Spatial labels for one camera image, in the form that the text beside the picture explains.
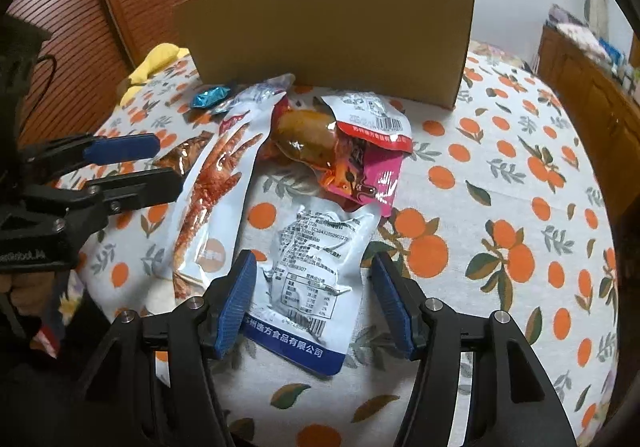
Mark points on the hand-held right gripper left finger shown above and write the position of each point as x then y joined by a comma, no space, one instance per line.
236,309

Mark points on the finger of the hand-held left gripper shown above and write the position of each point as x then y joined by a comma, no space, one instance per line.
145,187
125,147

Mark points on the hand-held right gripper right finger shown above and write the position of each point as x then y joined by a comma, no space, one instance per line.
395,309

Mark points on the silver chicken feet snack packet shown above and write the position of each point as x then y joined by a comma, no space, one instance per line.
220,177

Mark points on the white blue-edged snack packet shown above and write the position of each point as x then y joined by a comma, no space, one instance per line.
310,252

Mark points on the blue foil candy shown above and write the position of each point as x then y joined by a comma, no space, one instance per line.
210,97

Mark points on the pink snack packet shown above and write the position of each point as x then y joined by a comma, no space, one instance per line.
380,177

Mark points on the clear brown meat snack packet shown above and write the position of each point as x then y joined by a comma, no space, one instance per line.
305,132

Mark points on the white red-edged snack packet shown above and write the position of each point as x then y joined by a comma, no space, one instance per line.
370,117

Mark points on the brown cardboard box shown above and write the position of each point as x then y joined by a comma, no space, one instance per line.
325,37

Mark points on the person's left hand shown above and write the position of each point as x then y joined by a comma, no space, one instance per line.
25,292

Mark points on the yellow cloth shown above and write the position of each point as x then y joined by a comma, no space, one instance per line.
150,67

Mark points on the orange print tablecloth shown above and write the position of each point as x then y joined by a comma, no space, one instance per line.
500,227

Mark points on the brown wooden cabinet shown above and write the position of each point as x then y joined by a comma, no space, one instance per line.
590,82

